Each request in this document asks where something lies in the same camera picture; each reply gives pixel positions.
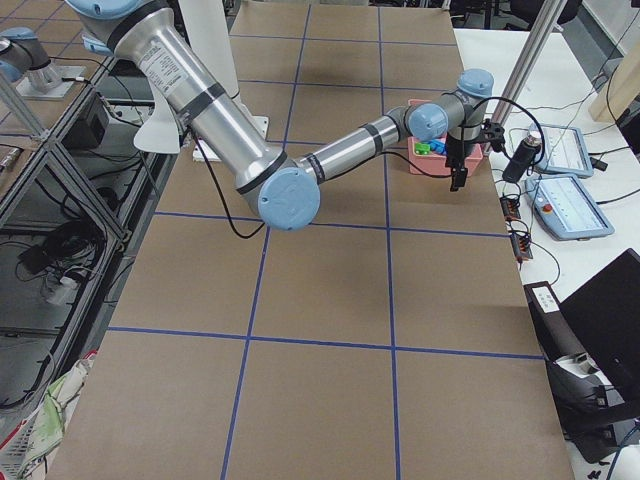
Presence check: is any upper teach pendant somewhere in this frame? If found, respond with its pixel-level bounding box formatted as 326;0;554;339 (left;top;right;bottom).
534;123;594;178

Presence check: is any pink plastic box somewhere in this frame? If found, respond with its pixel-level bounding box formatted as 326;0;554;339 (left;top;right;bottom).
407;98;485;178

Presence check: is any long blue four-stud block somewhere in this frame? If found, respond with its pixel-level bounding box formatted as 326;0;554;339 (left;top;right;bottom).
429;140;447;155

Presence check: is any aluminium frame post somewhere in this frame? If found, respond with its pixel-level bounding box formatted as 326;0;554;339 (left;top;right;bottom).
491;0;582;125

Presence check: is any black laptop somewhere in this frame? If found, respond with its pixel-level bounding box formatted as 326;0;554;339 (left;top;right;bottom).
560;248;639;399

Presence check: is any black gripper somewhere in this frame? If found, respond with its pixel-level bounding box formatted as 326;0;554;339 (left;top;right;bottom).
445;119;505;192

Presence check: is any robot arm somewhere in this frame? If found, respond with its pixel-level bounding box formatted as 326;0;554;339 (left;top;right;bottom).
69;1;494;231

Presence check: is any black water bottle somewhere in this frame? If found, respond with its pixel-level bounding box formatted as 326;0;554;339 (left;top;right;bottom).
502;131;543;183

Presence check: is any lower teach pendant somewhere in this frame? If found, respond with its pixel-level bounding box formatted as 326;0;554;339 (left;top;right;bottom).
525;174;615;241

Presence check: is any white laundry basket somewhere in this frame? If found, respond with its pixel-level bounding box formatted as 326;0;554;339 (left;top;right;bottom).
1;350;98;479

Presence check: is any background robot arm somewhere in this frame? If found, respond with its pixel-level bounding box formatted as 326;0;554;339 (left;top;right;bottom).
1;27;51;83

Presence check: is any green two-stud block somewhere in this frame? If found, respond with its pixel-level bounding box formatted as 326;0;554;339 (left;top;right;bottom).
413;142;431;155

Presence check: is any teach pendant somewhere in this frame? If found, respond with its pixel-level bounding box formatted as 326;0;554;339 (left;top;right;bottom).
525;174;615;241
534;123;594;178

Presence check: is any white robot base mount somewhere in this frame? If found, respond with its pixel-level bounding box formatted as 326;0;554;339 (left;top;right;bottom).
133;0;269;164

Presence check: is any black box with label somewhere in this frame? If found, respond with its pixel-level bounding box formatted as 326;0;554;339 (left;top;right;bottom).
523;281;599;377

